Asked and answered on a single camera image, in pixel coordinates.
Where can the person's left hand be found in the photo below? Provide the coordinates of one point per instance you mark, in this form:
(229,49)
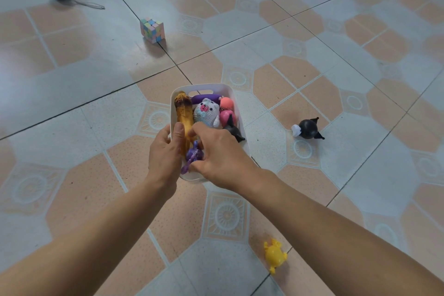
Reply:
(163,160)

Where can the person's right hand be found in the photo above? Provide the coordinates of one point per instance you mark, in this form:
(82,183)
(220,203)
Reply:
(225,160)

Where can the person's right thumb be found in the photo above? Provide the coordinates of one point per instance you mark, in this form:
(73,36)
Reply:
(198,166)

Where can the person's left thumb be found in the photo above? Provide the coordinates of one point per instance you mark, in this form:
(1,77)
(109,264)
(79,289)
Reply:
(179,138)

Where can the small purple toy figure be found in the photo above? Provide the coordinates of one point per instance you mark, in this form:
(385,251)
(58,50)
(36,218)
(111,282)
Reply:
(193,155)

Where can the white plastic basket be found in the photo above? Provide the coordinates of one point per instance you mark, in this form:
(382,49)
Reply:
(244,132)

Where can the person's left forearm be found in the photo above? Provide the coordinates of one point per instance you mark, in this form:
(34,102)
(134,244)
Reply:
(86,243)

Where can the person's right forearm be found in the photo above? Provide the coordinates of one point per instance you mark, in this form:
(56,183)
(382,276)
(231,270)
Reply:
(340,236)

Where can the yellow brown banana toy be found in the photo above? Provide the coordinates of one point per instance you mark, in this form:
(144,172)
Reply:
(184,110)

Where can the white crochet animal toy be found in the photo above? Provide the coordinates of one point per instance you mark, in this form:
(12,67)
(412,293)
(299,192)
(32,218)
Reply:
(206,113)

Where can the purple eggplant toy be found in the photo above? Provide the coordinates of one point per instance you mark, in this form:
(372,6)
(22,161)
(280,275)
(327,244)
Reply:
(204,98)

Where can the black pointed toy figure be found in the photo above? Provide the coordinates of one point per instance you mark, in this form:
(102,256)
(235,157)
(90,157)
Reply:
(233,132)

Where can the pink round toy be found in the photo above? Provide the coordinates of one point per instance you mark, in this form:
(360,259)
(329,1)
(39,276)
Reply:
(227,118)

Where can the orange round toy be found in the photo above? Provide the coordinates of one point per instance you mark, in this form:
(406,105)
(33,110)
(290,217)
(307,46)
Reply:
(227,103)

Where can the pastel puzzle cube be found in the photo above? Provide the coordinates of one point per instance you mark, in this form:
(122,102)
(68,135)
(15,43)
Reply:
(151,30)

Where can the black and white toy figure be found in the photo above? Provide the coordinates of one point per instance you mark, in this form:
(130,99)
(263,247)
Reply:
(308,128)

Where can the yellow animal toy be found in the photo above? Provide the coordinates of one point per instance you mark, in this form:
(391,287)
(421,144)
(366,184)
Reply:
(275,256)

